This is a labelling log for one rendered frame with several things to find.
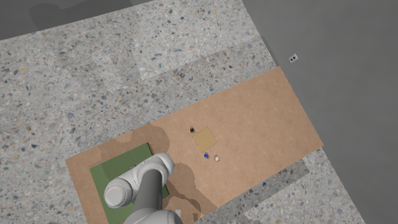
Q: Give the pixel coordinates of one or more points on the tan flat mat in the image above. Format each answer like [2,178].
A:
[204,139]

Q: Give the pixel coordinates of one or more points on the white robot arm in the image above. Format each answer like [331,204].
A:
[146,191]

